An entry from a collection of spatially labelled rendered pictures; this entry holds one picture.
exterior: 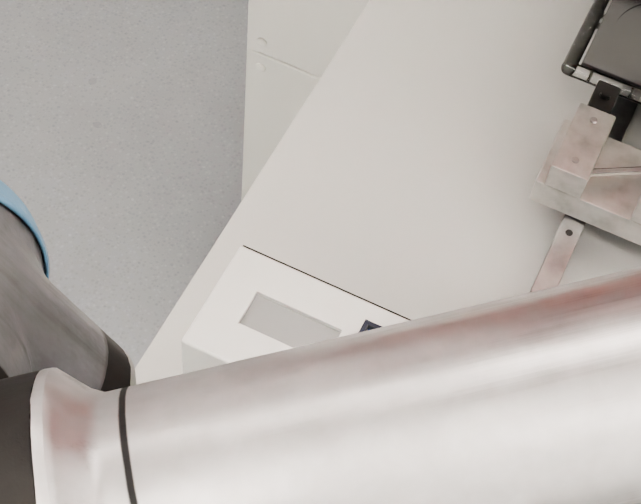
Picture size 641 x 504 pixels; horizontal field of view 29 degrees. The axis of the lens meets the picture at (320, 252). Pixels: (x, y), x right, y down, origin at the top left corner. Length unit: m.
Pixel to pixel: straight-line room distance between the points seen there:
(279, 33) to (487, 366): 1.30
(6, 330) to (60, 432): 0.11
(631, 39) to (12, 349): 0.89
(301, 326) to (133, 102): 1.39
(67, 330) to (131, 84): 1.85
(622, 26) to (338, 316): 0.46
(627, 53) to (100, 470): 0.94
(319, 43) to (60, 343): 1.16
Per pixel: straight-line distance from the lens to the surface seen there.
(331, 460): 0.32
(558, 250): 1.12
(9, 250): 0.47
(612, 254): 1.17
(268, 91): 1.70
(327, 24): 1.56
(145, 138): 2.23
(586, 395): 0.33
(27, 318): 0.45
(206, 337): 0.91
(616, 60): 1.21
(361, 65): 1.25
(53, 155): 2.22
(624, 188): 1.14
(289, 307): 0.93
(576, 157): 1.11
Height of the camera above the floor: 1.76
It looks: 57 degrees down
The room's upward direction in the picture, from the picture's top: 8 degrees clockwise
